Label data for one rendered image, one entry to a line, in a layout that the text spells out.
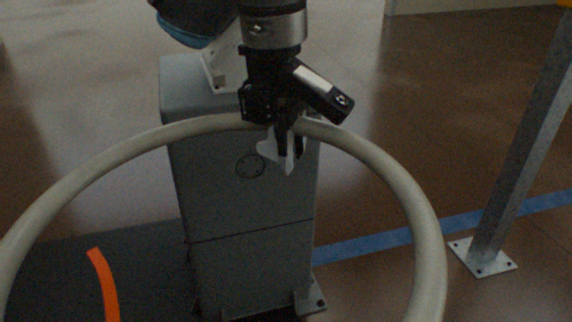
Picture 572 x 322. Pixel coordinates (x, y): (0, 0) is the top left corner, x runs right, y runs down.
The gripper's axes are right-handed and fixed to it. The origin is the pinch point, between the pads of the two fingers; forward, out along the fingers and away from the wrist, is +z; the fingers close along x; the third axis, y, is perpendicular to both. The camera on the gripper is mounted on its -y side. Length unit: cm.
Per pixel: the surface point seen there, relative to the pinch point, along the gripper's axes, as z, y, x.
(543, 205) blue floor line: 99, -76, -127
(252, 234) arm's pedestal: 46, 24, -18
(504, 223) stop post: 71, -51, -77
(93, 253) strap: 81, 102, -11
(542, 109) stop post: 24, -49, -79
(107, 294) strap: 82, 81, 2
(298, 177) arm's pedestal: 28.9, 12.5, -28.5
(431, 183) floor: 97, -23, -123
